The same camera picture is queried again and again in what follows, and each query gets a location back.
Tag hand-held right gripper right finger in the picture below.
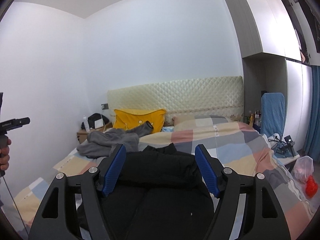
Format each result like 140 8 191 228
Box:
194 144 288 240

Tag plaid duvet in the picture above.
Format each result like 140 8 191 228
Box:
12 116 313 240

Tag person's left hand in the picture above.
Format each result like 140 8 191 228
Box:
0 138 12 172

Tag black bag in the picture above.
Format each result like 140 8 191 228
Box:
87 113 109 130

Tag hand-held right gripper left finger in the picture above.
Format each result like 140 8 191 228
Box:
29 143 127 240

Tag blue towel on chair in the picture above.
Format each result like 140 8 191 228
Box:
260 92 286 138

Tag blue curtain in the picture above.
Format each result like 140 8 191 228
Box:
304 65 320 156

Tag group of small bottles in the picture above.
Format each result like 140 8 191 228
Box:
246 110 262 127

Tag thin black cable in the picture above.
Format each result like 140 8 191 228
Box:
2 171 26 233

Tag grey white wardrobe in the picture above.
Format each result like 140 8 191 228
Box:
221 0 313 155

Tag cream quilted headboard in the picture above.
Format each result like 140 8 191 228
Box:
107 76 244 128

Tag black puffer jacket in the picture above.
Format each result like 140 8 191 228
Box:
76 142 215 240

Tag dark hanging clothes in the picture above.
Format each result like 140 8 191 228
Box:
287 0 320 63

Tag yellow pillow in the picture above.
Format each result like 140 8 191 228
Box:
112 109 167 134

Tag plaid pillow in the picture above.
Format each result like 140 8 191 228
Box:
172 115 234 131

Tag black camera stand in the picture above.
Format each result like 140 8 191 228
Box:
281 135 296 157

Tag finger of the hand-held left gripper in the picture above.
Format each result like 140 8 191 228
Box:
8 117 31 128

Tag white side table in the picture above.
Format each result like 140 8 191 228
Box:
274 152 300 171

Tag red plastic bag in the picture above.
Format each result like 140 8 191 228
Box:
305 175 319 198

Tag grey hoodie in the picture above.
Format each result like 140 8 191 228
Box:
76 127 140 159

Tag white plastic bag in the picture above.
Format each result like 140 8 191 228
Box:
293 156 314 184

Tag dark grey garment sleeve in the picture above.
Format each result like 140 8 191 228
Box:
126 121 154 136

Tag wooden nightstand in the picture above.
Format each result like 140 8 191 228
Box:
76 121 113 144

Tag tangle of black cables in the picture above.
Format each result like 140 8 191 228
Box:
267 134 287 153

